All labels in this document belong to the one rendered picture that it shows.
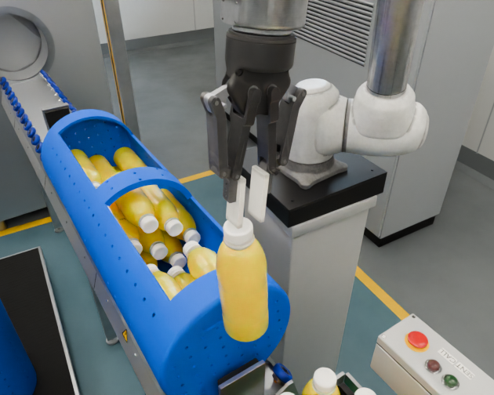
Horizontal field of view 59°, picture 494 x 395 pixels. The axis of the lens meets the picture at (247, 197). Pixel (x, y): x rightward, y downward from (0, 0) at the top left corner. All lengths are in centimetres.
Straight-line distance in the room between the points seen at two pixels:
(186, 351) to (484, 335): 192
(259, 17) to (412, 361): 66
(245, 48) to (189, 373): 58
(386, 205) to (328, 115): 141
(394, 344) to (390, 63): 64
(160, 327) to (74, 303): 176
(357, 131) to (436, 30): 106
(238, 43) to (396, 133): 81
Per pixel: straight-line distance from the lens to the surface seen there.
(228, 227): 57
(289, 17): 46
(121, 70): 207
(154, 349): 81
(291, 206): 122
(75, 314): 248
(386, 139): 124
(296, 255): 136
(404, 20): 109
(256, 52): 47
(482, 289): 275
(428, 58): 224
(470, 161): 374
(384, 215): 262
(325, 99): 123
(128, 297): 89
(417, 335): 91
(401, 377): 92
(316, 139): 125
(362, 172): 139
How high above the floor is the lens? 180
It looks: 36 degrees down
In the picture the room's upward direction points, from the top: straight up
